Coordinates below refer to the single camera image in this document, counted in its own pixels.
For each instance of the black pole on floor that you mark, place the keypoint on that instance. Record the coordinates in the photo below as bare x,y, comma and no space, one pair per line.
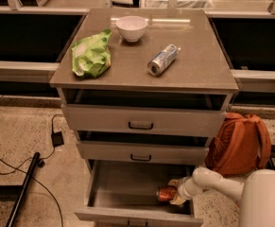
23,189

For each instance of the black pole near backpack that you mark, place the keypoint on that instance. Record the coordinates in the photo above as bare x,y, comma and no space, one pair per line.
270,164

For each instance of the grey top drawer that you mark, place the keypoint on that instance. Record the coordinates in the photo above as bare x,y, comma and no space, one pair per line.
143,120

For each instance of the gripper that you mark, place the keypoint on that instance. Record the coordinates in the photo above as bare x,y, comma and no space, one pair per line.
183,188

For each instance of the grey drawer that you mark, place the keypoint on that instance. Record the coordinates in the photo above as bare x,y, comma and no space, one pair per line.
125,193
143,120
142,153

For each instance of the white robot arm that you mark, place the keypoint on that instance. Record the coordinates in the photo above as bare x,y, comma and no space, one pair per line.
256,196

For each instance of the green chip bag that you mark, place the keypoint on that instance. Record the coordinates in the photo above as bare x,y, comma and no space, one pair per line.
91,56

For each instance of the grey drawer cabinet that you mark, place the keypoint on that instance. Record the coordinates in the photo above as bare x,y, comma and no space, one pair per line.
199,78

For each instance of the orange coke can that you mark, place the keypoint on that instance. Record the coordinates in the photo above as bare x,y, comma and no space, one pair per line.
166,193

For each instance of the silver blue soda can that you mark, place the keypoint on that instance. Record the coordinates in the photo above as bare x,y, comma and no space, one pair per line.
162,60

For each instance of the grey bottom drawer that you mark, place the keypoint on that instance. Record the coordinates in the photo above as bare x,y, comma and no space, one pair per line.
125,193

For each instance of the orange backpack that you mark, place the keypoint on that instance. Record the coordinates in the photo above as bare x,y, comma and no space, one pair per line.
241,145

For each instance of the black power adapter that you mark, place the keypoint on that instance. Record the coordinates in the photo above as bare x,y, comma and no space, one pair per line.
57,139

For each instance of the white bowl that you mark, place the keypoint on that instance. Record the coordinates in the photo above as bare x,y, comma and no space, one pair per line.
131,28

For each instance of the grey middle drawer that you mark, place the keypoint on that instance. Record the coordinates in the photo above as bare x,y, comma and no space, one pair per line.
142,153

